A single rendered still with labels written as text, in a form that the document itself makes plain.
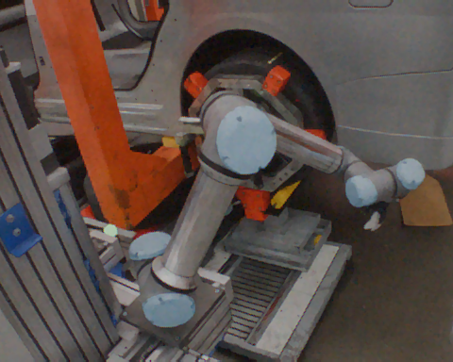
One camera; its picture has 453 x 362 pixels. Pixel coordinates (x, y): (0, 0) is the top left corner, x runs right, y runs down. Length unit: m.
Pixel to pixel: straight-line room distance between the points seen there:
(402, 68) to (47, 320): 1.41
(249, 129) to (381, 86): 0.99
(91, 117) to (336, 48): 1.01
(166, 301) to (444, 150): 1.25
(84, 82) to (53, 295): 0.96
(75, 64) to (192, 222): 1.05
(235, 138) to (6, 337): 0.65
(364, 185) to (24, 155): 0.77
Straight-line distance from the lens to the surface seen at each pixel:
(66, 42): 1.79
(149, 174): 2.19
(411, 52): 1.67
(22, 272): 1.06
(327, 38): 1.74
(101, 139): 1.90
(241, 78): 1.86
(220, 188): 0.87
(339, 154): 1.14
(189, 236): 0.92
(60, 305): 1.16
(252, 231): 2.41
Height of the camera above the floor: 1.71
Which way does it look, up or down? 31 degrees down
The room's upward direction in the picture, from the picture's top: 10 degrees counter-clockwise
